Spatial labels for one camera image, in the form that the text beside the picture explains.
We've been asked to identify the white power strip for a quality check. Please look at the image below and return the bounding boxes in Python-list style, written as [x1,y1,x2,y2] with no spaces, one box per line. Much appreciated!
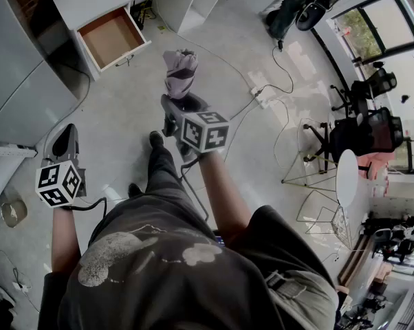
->
[250,84,280,109]

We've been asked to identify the long white floor cable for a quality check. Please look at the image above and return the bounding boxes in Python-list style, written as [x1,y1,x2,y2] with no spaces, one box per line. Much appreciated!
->
[151,0,259,94]

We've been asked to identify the black router with cables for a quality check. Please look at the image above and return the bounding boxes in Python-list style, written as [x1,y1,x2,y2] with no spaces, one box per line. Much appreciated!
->
[129,0,156,30]

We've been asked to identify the thin white floor cable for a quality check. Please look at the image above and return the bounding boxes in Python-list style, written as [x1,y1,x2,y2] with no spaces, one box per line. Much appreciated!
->
[272,98,291,170]

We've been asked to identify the black mesh office chair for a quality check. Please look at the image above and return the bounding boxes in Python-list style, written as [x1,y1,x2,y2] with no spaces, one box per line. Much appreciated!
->
[329,62,399,116]

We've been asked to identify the person's black trousers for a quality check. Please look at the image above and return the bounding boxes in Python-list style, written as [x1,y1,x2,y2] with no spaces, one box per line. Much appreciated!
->
[143,144,194,202]

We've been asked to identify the dark curved floor cable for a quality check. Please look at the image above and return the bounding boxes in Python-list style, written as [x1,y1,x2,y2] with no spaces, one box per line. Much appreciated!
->
[43,63,91,157]

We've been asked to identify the brown tape roll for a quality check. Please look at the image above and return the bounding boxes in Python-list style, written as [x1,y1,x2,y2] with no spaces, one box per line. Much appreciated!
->
[0,199,28,228]

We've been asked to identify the person's dark printed shirt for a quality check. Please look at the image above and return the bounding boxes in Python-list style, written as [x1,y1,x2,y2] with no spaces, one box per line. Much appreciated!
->
[36,192,340,330]

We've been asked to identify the black framed window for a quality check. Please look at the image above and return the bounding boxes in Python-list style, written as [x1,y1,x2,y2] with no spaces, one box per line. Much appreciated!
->
[325,0,414,175]

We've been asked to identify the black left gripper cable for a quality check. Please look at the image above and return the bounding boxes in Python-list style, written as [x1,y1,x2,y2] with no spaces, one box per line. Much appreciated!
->
[64,196,109,226]

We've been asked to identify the black scooter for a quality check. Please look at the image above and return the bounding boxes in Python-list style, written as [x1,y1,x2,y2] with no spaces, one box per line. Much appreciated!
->
[261,0,351,41]

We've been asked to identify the round white table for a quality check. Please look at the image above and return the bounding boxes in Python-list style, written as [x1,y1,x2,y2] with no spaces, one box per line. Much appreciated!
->
[335,148,360,209]

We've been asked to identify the black padded office chair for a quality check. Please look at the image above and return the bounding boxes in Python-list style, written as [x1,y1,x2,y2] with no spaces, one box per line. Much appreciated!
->
[303,107,406,175]

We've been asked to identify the black floor cable with plug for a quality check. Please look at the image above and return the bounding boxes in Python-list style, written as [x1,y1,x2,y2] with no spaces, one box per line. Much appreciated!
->
[258,39,295,96]

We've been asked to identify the black equipment cluster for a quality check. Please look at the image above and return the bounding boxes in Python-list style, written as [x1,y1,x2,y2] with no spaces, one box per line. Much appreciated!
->
[363,213,414,264]

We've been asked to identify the person's left forearm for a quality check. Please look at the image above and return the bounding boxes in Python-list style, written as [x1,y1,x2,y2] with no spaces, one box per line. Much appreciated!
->
[50,204,83,275]

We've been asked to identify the purple grey cloth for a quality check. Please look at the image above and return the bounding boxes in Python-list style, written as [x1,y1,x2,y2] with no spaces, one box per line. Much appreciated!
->
[162,48,199,100]

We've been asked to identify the gold wire frame stool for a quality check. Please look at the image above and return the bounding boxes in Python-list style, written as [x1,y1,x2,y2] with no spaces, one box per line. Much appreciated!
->
[281,117,340,188]

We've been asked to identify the white wire frame stool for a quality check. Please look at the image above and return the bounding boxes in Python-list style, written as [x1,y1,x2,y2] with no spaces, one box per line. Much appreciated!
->
[295,188,354,252]

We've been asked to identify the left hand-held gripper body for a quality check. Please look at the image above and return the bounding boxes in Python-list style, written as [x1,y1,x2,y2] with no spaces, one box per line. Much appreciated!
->
[34,122,88,208]

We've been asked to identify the person's right forearm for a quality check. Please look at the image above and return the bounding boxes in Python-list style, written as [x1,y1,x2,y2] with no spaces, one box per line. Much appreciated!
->
[195,149,254,245]

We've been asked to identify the white wooden drawer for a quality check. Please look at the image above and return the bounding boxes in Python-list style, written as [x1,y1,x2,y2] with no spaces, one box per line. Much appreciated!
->
[76,6,152,74]

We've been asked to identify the white metal rack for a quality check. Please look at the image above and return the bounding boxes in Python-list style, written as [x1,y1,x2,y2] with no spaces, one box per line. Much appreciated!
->
[0,144,39,161]

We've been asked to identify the grey cabinet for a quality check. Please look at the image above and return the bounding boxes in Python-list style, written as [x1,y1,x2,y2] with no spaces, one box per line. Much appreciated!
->
[0,0,91,147]

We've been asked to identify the white bucket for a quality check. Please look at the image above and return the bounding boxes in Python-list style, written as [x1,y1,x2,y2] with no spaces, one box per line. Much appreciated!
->
[401,118,414,142]

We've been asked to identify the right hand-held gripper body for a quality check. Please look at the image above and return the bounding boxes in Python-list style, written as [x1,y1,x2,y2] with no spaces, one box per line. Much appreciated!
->
[160,93,230,161]

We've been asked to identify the pink chair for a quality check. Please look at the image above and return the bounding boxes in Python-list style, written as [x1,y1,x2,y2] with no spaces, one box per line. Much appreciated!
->
[356,151,395,182]

